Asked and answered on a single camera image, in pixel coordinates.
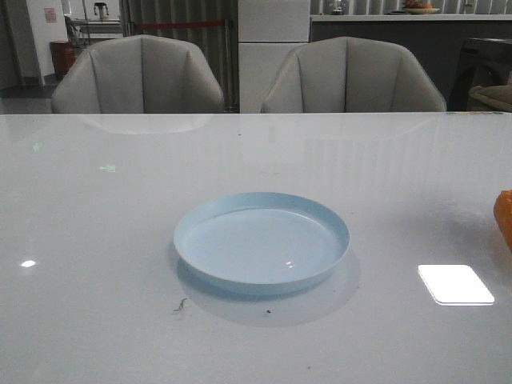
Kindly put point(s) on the light blue round plate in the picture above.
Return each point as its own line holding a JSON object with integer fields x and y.
{"x": 261, "y": 243}

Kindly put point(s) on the orange toy corn cob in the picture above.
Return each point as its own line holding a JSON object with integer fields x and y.
{"x": 503, "y": 215}

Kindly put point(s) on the grey right upholstered chair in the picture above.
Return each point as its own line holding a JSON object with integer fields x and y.
{"x": 351, "y": 75}

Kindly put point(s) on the grey upholstered chair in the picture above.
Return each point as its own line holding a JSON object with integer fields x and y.
{"x": 351, "y": 75}
{"x": 141, "y": 74}

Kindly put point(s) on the grey folding partition curtain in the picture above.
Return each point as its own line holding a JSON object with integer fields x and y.
{"x": 219, "y": 44}

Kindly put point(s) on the white refrigerator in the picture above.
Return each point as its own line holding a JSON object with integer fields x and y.
{"x": 267, "y": 32}

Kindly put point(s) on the grey left upholstered chair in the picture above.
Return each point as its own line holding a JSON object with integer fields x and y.
{"x": 141, "y": 74}

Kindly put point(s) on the red barrier belt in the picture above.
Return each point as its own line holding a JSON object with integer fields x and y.
{"x": 182, "y": 25}

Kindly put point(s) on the red trash bin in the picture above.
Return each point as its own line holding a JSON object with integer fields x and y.
{"x": 63, "y": 57}

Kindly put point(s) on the metal trolley in background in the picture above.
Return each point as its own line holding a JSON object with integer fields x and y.
{"x": 88, "y": 22}

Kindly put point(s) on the dark grey kitchen counter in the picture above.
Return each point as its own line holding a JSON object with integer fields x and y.
{"x": 436, "y": 40}

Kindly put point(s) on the fruit bowl on counter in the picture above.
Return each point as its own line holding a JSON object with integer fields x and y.
{"x": 418, "y": 7}

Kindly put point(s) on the dark side table right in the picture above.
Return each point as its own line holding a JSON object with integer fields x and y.
{"x": 482, "y": 62}

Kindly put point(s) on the beige cushion at right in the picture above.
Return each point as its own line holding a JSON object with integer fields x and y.
{"x": 497, "y": 97}

